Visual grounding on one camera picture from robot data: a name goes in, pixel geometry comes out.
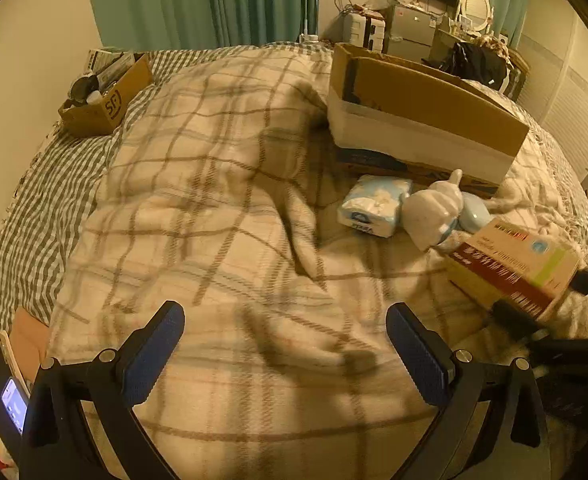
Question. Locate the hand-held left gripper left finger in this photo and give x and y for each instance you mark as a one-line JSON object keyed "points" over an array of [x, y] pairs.
{"points": [[155, 355]]}

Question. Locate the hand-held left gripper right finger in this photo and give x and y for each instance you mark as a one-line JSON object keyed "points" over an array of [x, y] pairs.
{"points": [[418, 360]]}

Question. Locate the maroon and green medicine box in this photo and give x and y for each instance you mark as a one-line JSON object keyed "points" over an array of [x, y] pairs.
{"points": [[516, 266]]}

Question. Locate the light blue round container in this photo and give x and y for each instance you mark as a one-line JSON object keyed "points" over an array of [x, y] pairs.
{"points": [[475, 212]]}

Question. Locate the pink cloth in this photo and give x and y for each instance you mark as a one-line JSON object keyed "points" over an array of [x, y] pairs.
{"points": [[30, 332]]}

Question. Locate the black device with lit screen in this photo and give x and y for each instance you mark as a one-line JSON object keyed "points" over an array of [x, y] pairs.
{"points": [[1, 400]]}

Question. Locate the blue white tissue pack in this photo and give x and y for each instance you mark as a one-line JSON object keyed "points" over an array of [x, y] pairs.
{"points": [[374, 205]]}

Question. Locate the beige plaid blanket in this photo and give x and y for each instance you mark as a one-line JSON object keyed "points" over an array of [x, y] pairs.
{"points": [[234, 200]]}

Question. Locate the grey gingham bed sheet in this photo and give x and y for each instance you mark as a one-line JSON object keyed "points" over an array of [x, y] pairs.
{"points": [[49, 185]]}

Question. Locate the white louvred wardrobe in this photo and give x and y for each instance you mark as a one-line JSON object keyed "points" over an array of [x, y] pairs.
{"points": [[574, 70]]}

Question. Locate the large open cardboard box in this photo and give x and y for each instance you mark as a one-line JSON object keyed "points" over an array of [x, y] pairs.
{"points": [[424, 125]]}

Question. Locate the black bag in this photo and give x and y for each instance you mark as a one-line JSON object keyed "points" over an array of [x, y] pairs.
{"points": [[476, 65]]}

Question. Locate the small open cardboard box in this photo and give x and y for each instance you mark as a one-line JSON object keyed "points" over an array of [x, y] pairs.
{"points": [[105, 105]]}

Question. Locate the black round object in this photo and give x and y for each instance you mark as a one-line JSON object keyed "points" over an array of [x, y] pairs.
{"points": [[81, 87]]}

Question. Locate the white oval mirror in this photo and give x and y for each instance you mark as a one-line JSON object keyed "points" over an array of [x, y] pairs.
{"points": [[475, 6]]}

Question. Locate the silver mini fridge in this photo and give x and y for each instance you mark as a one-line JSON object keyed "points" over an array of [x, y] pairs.
{"points": [[410, 30]]}

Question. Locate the white box appliance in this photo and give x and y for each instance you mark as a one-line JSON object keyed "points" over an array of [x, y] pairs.
{"points": [[361, 30]]}

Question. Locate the green curtain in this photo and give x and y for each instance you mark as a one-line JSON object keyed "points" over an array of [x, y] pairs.
{"points": [[199, 0]]}

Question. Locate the white standing pole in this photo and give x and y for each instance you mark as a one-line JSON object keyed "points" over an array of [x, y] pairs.
{"points": [[308, 0]]}

